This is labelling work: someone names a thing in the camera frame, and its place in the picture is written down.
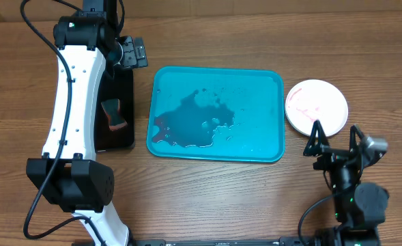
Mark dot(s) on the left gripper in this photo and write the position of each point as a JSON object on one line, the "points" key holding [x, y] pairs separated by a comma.
{"points": [[135, 57]]}

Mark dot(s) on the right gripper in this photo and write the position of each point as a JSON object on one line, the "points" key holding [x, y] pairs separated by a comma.
{"points": [[329, 154]]}

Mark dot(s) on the pink white plate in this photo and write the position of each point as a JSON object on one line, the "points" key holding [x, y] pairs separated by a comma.
{"points": [[312, 100]]}

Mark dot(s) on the green orange scrub sponge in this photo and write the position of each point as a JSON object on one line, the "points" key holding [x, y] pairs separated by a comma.
{"points": [[112, 110]]}

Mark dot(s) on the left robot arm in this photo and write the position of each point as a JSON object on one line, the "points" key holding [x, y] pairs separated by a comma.
{"points": [[93, 111]]}

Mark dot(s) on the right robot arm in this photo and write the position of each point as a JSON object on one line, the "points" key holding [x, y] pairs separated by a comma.
{"points": [[359, 206]]}

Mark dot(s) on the black rectangular tray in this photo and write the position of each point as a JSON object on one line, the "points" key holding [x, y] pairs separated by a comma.
{"points": [[120, 86]]}

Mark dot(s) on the teal plastic serving tray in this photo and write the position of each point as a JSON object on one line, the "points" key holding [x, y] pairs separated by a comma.
{"points": [[218, 114]]}

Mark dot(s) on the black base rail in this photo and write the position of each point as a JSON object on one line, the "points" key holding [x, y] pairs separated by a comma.
{"points": [[282, 241]]}

